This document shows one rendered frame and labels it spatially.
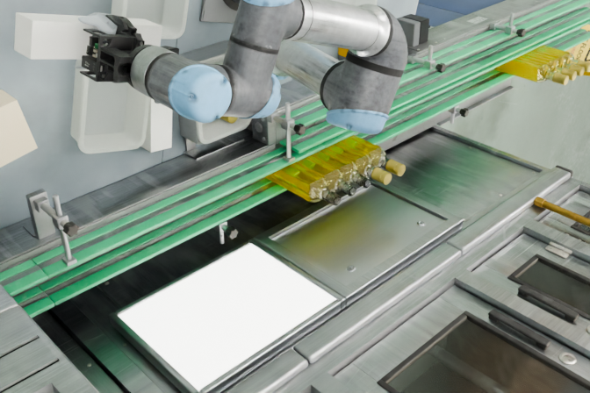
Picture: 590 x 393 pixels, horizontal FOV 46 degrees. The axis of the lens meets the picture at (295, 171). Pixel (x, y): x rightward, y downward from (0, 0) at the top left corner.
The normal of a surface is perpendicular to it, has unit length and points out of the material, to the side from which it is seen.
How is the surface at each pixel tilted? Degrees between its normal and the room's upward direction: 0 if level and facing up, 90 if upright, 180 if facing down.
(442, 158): 90
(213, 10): 3
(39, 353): 90
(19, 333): 90
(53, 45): 0
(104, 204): 90
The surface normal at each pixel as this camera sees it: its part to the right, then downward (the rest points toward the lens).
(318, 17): 0.82, 0.16
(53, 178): 0.68, 0.36
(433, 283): -0.01, -0.87
